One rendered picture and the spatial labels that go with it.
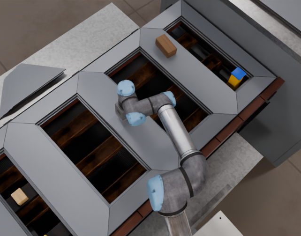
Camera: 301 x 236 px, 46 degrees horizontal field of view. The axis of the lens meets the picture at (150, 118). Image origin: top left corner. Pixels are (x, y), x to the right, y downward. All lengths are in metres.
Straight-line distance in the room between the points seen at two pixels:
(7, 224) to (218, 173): 1.05
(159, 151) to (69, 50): 0.82
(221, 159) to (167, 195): 0.76
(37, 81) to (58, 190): 0.64
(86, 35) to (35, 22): 1.16
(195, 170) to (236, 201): 1.39
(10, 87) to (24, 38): 1.21
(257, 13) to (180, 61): 0.47
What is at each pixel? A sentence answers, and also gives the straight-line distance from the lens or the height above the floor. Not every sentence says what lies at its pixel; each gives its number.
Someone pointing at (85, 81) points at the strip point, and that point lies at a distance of 1.92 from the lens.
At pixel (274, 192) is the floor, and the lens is 2.76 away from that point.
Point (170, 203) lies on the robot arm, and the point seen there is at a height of 1.24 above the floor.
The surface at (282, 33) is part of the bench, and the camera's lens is 2.00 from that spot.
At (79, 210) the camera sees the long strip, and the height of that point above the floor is 0.85.
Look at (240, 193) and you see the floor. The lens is 2.68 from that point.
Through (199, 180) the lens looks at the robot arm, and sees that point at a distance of 1.28.
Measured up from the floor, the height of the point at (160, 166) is 0.85.
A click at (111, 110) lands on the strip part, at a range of 1.81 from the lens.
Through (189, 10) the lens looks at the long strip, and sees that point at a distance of 2.23.
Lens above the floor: 2.49
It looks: 65 degrees down
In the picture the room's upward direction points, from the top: 8 degrees clockwise
